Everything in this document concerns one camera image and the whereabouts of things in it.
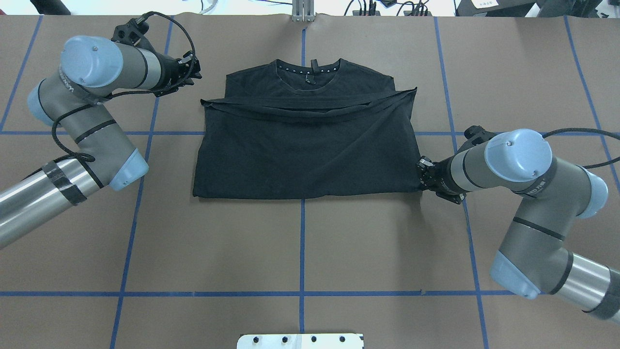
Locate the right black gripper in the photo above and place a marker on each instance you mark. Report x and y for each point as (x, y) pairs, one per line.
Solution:
(441, 176)

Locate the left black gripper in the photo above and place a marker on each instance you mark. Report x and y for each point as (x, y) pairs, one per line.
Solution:
(169, 71)

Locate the black printed t-shirt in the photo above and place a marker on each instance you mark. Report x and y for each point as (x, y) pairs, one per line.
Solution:
(283, 132)

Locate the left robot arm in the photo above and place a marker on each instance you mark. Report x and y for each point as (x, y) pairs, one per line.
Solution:
(97, 152)

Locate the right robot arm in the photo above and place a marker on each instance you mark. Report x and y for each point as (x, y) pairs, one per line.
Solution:
(532, 258)

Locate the black box with label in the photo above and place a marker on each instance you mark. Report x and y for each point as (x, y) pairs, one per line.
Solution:
(494, 8)

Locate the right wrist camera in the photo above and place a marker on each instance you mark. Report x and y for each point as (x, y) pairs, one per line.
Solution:
(475, 135)

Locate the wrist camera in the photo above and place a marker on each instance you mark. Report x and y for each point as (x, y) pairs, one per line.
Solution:
(475, 135)
(132, 33)

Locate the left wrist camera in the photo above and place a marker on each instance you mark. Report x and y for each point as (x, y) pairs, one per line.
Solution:
(132, 33)

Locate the aluminium frame post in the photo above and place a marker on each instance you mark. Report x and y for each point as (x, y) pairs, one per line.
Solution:
(303, 11)

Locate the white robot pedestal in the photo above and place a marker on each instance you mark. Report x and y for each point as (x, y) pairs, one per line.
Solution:
(302, 341)

